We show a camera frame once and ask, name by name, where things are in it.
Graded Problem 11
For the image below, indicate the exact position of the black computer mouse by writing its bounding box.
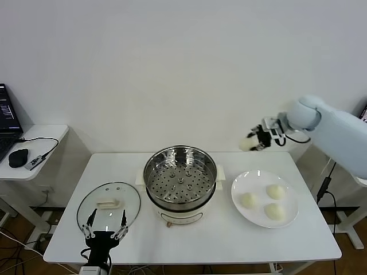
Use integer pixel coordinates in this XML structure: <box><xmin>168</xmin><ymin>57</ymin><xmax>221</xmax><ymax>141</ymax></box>
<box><xmin>8</xmin><ymin>148</ymin><xmax>29</xmax><ymax>168</ymax></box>

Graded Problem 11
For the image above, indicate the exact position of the white round plate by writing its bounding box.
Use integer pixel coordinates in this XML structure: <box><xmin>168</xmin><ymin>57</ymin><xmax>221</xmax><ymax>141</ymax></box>
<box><xmin>231</xmin><ymin>170</ymin><xmax>299</xmax><ymax>229</ymax></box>

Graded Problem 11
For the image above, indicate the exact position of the grey usb device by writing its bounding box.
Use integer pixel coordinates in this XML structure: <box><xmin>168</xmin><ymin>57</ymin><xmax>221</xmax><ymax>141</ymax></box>
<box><xmin>24</xmin><ymin>154</ymin><xmax>48</xmax><ymax>171</ymax></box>

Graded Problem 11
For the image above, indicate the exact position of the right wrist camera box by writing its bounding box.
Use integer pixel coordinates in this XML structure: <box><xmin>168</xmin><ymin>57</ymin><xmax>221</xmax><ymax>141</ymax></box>
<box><xmin>263</xmin><ymin>116</ymin><xmax>286</xmax><ymax>144</ymax></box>

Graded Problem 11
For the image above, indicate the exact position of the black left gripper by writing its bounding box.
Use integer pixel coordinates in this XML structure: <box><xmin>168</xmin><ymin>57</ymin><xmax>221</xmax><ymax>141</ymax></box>
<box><xmin>81</xmin><ymin>209</ymin><xmax>130</xmax><ymax>266</ymax></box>

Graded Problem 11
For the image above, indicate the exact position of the white side table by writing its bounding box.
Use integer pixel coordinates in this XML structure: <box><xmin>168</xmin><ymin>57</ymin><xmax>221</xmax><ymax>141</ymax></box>
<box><xmin>0</xmin><ymin>124</ymin><xmax>69</xmax><ymax>234</ymax></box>
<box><xmin>334</xmin><ymin>174</ymin><xmax>367</xmax><ymax>250</ymax></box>

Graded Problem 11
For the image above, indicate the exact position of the white floor cable bundle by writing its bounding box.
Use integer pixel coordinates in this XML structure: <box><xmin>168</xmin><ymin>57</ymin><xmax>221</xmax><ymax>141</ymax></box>
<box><xmin>126</xmin><ymin>265</ymin><xmax>154</xmax><ymax>275</ymax></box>

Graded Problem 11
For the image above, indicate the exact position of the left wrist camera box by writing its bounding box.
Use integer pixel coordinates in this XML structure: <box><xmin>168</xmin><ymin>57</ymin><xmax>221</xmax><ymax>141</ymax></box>
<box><xmin>79</xmin><ymin>265</ymin><xmax>104</xmax><ymax>275</ymax></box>

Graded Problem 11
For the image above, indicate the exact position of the glass lid cream handle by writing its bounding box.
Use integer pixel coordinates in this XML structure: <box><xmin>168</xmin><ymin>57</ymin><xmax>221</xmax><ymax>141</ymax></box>
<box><xmin>76</xmin><ymin>181</ymin><xmax>142</xmax><ymax>234</ymax></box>

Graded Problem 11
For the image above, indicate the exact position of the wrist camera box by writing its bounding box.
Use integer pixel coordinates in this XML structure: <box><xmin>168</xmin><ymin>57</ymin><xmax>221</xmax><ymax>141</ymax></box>
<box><xmin>79</xmin><ymin>265</ymin><xmax>104</xmax><ymax>275</ymax></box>
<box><xmin>263</xmin><ymin>116</ymin><xmax>286</xmax><ymax>144</ymax></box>

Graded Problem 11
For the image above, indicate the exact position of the thin black usb cable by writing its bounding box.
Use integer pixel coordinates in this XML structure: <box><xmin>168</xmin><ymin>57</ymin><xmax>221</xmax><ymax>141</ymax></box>
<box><xmin>15</xmin><ymin>136</ymin><xmax>60</xmax><ymax>158</ymax></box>

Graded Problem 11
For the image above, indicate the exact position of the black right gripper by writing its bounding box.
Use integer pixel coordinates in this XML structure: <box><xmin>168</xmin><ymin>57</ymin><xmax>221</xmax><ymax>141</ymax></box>
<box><xmin>248</xmin><ymin>125</ymin><xmax>274</xmax><ymax>152</ymax></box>

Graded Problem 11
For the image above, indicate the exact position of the cream electric cooker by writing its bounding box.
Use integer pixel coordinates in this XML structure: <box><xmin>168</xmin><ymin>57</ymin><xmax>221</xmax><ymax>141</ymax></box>
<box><xmin>134</xmin><ymin>164</ymin><xmax>228</xmax><ymax>229</ymax></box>

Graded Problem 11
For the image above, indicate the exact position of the black cable with adapter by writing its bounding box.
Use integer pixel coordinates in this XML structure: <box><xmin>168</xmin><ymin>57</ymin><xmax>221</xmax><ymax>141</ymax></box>
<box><xmin>317</xmin><ymin>164</ymin><xmax>338</xmax><ymax>233</ymax></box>

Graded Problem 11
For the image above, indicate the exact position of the white steamed baozi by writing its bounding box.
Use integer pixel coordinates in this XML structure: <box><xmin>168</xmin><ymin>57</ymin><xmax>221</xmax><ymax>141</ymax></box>
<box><xmin>240</xmin><ymin>192</ymin><xmax>259</xmax><ymax>209</ymax></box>
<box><xmin>263</xmin><ymin>203</ymin><xmax>287</xmax><ymax>221</ymax></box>
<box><xmin>266</xmin><ymin>184</ymin><xmax>286</xmax><ymax>201</ymax></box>
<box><xmin>239</xmin><ymin>136</ymin><xmax>259</xmax><ymax>152</ymax></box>

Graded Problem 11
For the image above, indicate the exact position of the stainless steel steamer basket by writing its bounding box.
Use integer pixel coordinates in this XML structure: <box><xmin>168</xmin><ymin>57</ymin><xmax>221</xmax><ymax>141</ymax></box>
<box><xmin>143</xmin><ymin>146</ymin><xmax>218</xmax><ymax>205</ymax></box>

